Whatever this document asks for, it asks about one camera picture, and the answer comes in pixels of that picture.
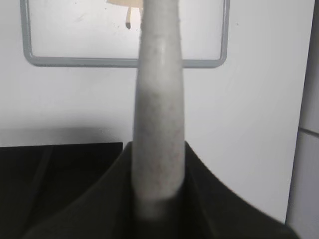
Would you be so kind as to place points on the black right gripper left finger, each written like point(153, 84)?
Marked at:
point(104, 211)

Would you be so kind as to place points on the grey-rimmed deer cutting board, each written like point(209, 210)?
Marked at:
point(106, 33)

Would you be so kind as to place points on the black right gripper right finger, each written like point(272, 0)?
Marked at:
point(210, 210)

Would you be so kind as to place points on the white-handled kitchen knife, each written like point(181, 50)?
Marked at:
point(158, 140)

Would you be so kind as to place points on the black knife stand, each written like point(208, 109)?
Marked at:
point(36, 182)

